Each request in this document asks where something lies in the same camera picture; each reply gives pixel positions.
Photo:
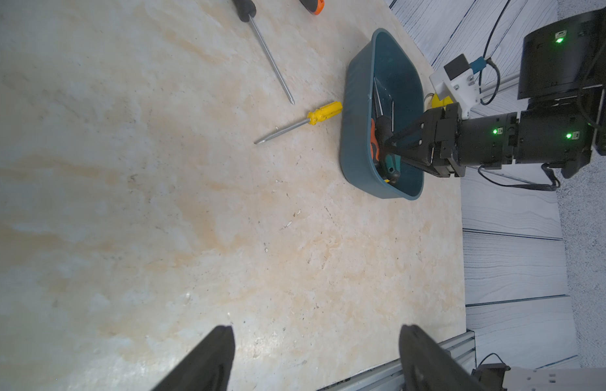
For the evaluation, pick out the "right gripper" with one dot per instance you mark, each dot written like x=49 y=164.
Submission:
x=437 y=132

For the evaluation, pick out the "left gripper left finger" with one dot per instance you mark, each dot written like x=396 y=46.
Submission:
x=207 y=367

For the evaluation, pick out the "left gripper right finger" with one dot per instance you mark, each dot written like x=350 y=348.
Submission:
x=426 y=366

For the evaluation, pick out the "green handle screwdriver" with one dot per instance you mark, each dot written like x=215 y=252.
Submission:
x=389 y=163

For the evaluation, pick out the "yellow handle screwdriver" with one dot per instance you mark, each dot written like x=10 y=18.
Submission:
x=319 y=115

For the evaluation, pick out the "black handle long screwdriver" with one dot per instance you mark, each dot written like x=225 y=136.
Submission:
x=246 y=11

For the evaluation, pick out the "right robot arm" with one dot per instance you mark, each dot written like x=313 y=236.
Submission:
x=563 y=80

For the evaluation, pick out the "teal storage box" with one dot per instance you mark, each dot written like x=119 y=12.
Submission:
x=381 y=62

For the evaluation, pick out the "small orange black screwdriver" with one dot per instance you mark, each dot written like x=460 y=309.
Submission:
x=314 y=7

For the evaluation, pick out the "yellow banana bunch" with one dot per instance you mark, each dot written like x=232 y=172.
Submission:
x=437 y=102

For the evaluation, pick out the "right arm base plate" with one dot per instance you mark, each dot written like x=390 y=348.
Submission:
x=491 y=376

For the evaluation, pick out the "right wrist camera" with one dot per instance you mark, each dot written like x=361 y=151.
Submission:
x=458 y=80

